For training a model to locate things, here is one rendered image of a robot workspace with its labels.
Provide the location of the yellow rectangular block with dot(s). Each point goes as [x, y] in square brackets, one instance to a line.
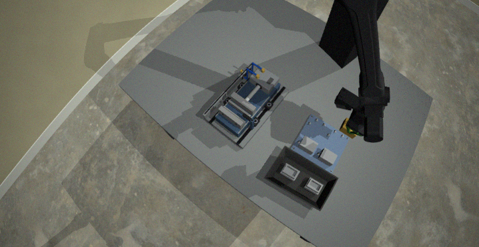
[344, 130]

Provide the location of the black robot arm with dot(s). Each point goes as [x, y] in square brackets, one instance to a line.
[371, 93]

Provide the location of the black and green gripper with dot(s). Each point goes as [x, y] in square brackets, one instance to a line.
[358, 129]

